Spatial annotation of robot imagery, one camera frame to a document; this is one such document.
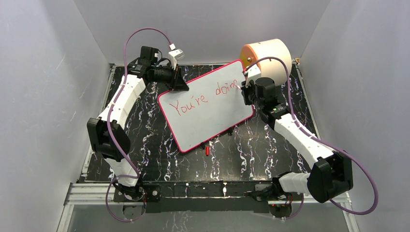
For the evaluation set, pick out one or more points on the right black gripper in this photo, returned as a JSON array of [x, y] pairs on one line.
[[245, 90]]

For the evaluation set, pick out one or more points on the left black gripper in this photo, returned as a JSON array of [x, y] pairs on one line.
[[177, 83]]

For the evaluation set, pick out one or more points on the pink framed whiteboard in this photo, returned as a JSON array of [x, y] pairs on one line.
[[212, 105]]

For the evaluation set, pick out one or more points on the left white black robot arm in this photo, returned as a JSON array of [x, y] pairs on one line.
[[106, 131]]

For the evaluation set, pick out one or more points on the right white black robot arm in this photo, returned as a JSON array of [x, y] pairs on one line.
[[331, 171]]

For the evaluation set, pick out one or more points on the cream cylinder with orange face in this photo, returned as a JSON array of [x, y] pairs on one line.
[[272, 57]]

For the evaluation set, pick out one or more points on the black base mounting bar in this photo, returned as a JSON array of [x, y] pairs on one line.
[[200, 196]]

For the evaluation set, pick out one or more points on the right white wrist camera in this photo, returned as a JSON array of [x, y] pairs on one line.
[[252, 74]]

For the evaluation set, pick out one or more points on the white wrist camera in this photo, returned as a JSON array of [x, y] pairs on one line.
[[252, 74], [174, 54]]

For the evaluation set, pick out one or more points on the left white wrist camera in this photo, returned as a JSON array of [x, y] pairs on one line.
[[174, 54]]

